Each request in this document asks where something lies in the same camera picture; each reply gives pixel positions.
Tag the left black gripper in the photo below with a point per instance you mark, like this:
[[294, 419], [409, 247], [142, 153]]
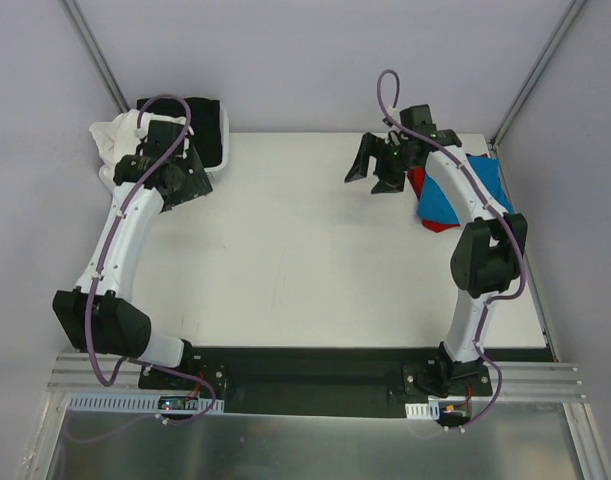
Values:
[[196, 176]]

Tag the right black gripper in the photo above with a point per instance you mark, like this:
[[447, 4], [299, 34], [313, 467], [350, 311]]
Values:
[[385, 159]]

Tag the red t shirt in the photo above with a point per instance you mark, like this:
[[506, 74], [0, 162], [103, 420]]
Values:
[[434, 210]]

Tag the white plastic basket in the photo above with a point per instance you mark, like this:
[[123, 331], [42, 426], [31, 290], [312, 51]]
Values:
[[215, 140]]

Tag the blue t shirt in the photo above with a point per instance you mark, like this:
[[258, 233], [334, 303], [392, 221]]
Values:
[[450, 197]]

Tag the white t shirt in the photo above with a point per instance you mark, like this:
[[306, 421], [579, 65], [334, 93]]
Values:
[[115, 139]]

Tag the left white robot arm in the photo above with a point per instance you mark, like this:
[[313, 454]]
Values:
[[98, 313]]

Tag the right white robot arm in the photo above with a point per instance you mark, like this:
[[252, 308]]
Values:
[[489, 252]]

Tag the black t shirt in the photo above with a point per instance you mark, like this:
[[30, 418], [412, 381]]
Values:
[[172, 108]]

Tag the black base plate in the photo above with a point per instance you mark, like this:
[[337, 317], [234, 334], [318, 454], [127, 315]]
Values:
[[328, 382]]

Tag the left white cable duct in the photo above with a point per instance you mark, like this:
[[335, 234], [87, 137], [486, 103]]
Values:
[[144, 404]]

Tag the white cable duct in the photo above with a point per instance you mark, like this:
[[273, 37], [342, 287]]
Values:
[[422, 411], [144, 404]]

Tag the right white cable duct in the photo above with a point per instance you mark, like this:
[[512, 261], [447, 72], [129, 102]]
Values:
[[422, 411]]

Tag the aluminium rail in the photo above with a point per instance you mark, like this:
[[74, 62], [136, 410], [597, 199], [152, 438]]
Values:
[[538, 382]]

